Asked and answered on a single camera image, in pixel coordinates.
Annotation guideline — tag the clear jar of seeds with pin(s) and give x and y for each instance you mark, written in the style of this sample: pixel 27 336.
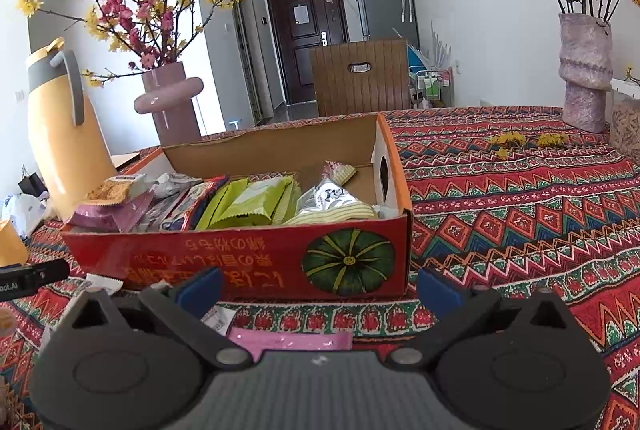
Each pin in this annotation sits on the clear jar of seeds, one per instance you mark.
pixel 625 125

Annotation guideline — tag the red cardboard pumpkin box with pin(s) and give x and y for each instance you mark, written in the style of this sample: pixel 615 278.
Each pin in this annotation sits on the red cardboard pumpkin box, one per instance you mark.
pixel 353 260

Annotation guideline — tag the dark brown entrance door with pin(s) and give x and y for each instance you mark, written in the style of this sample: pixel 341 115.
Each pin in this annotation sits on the dark brown entrance door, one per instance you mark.
pixel 298 27

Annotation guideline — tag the white plastic bag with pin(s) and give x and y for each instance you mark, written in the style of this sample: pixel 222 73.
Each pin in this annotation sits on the white plastic bag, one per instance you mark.
pixel 24 212

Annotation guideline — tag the wire storage rack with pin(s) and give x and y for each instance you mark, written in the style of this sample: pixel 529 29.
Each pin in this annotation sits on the wire storage rack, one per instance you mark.
pixel 431 88

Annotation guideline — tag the large cream striped snack bag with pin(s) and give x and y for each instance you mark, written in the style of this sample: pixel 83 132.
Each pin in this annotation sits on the large cream striped snack bag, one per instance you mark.
pixel 329 201

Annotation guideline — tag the fallen yellow petals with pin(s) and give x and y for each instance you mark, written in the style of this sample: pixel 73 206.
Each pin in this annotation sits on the fallen yellow petals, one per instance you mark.
pixel 507 142

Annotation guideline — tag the wooden slatted chair back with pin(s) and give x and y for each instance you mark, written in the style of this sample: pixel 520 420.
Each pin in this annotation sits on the wooden slatted chair back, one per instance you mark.
pixel 361 77

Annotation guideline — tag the pink glass vase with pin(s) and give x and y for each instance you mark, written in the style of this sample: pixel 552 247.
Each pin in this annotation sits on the pink glass vase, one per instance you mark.
pixel 167 97

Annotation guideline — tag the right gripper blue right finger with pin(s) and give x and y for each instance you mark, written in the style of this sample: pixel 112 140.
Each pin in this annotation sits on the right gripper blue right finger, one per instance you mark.
pixel 459 311

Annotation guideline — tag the orange cookie snack packet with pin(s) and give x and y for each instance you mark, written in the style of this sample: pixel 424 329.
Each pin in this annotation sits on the orange cookie snack packet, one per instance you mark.
pixel 117 190

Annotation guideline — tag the textured mauve ceramic vase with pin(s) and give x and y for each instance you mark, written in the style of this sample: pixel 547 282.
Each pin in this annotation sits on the textured mauve ceramic vase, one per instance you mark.
pixel 586 68

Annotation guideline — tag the green white snack bar packet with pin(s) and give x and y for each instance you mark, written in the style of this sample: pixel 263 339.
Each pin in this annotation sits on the green white snack bar packet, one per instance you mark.
pixel 257 204

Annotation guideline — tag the yellow ceramic mug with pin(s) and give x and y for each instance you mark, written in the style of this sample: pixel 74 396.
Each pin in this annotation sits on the yellow ceramic mug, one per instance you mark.
pixel 12 249

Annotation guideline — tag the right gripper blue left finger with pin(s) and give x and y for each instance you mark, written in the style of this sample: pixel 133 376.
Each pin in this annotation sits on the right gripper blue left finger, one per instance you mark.
pixel 178 311

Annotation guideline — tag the lime green snack packet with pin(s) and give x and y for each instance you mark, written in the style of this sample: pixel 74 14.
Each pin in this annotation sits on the lime green snack packet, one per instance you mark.
pixel 220 203

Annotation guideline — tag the red blue snack packet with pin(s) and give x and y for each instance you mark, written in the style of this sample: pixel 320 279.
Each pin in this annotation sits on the red blue snack packet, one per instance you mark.
pixel 186 215

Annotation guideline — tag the pink snack packet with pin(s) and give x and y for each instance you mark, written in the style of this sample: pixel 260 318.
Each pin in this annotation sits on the pink snack packet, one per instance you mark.
pixel 112 218
pixel 257 342

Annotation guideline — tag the patterned red tablecloth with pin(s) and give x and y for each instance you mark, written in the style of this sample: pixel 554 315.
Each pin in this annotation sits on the patterned red tablecloth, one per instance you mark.
pixel 566 219

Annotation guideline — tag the yellow thermos jug grey handle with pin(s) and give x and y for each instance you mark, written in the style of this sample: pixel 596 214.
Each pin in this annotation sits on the yellow thermos jug grey handle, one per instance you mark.
pixel 62 128

